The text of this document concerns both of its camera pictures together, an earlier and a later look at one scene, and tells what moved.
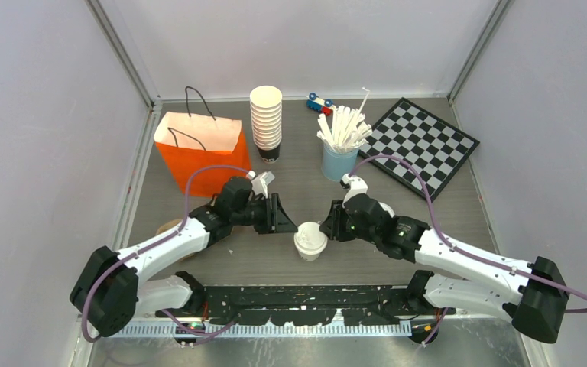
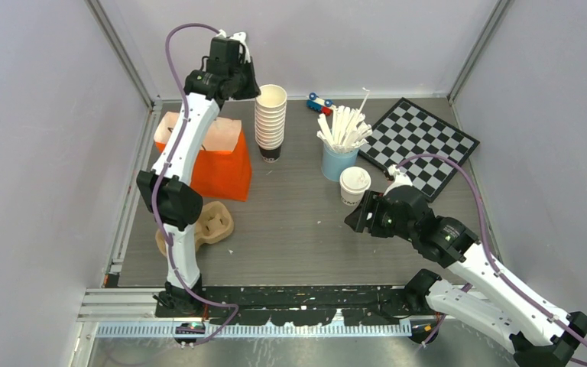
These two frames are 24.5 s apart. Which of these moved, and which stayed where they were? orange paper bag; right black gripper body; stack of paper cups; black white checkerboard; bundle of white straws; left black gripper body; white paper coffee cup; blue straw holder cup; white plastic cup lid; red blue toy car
Moved: white paper coffee cup; left black gripper body; white plastic cup lid; right black gripper body
Stayed: black white checkerboard; bundle of white straws; blue straw holder cup; orange paper bag; red blue toy car; stack of paper cups
